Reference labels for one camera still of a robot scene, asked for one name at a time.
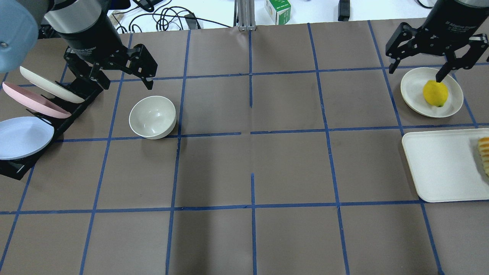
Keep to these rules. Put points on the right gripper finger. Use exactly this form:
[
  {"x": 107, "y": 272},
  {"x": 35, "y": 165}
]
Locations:
[
  {"x": 405, "y": 42},
  {"x": 478, "y": 44}
]

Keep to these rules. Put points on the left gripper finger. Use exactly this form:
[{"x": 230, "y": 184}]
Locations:
[
  {"x": 139, "y": 62},
  {"x": 91, "y": 74}
]

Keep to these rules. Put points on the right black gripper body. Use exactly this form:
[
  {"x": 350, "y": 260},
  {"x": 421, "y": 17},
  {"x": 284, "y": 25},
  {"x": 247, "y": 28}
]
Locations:
[{"x": 450, "y": 20}]

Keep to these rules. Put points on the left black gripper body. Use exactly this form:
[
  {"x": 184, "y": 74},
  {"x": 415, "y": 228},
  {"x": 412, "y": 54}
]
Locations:
[{"x": 93, "y": 38}]

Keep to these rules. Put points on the white ceramic bowl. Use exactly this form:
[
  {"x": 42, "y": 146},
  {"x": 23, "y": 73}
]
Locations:
[{"x": 153, "y": 117}]

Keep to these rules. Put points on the yellow lemon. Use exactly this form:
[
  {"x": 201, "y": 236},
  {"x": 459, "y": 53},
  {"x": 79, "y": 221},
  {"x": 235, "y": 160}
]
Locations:
[{"x": 435, "y": 93}]

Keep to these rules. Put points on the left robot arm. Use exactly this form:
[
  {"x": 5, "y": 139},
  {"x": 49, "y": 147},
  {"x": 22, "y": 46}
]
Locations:
[{"x": 20, "y": 22}]

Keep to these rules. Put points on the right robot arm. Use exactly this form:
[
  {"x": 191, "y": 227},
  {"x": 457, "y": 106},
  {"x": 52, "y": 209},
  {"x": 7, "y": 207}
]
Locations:
[{"x": 449, "y": 31}]

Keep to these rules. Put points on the cream round plate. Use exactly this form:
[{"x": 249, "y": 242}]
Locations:
[{"x": 411, "y": 90}]

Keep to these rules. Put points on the cream plate in rack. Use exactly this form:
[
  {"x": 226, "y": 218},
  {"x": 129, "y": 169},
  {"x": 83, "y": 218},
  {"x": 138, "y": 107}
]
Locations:
[{"x": 50, "y": 86}]

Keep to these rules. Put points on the pink plate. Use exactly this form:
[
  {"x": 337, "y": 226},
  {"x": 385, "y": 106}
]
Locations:
[{"x": 34, "y": 101}]

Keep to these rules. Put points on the black power adapter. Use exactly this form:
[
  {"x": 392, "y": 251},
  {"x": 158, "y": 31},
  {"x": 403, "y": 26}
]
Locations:
[{"x": 344, "y": 10}]

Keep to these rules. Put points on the light blue plate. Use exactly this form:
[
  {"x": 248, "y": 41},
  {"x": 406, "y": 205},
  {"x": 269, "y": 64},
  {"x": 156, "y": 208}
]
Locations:
[{"x": 23, "y": 136}]

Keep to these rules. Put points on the sliced yellow bread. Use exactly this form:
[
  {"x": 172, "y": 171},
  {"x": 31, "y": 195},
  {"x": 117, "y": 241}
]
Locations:
[{"x": 483, "y": 150}]

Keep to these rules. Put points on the black dish rack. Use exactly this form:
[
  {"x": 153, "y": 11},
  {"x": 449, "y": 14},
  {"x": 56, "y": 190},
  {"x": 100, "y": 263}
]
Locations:
[{"x": 16, "y": 169}]

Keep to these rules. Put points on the white rectangular tray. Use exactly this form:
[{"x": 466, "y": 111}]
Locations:
[{"x": 446, "y": 166}]

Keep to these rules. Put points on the green white carton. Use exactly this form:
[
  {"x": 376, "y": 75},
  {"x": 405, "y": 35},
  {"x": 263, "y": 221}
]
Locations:
[{"x": 278, "y": 10}]

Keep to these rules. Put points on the aluminium frame post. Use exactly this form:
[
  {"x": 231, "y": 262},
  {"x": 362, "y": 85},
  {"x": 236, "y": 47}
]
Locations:
[{"x": 244, "y": 15}]

